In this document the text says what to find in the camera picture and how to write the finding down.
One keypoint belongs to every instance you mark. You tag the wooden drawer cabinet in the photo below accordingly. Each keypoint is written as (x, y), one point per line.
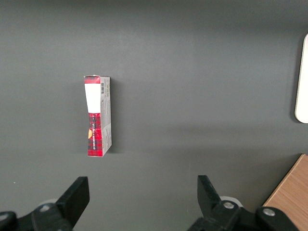
(293, 192)

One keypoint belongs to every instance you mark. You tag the red plaid cardboard box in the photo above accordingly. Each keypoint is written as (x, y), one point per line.
(96, 134)

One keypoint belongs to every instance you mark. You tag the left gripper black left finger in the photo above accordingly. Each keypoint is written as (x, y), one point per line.
(74, 197)

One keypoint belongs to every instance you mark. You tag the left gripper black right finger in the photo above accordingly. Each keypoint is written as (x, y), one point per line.
(209, 199)

